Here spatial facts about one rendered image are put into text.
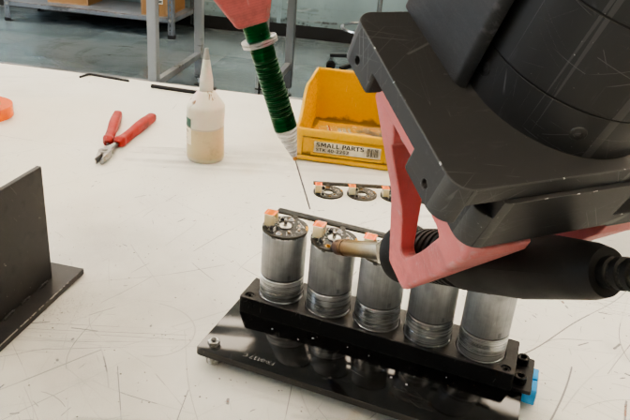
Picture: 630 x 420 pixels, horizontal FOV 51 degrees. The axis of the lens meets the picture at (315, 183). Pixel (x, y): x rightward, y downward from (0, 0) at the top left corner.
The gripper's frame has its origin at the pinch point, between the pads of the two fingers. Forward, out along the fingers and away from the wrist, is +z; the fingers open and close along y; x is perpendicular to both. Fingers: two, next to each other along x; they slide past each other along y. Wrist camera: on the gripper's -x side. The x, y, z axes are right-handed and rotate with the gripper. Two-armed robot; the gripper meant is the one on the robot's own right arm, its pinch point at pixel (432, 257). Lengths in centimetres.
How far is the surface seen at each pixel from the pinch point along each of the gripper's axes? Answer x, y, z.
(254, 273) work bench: -9.9, 1.1, 16.8
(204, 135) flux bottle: -27.5, -0.7, 22.9
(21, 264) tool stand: -11.7, 14.7, 14.5
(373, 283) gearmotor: -3.2, -1.6, 7.8
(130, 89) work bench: -47, 2, 36
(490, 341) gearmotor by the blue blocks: 1.3, -6.0, 7.2
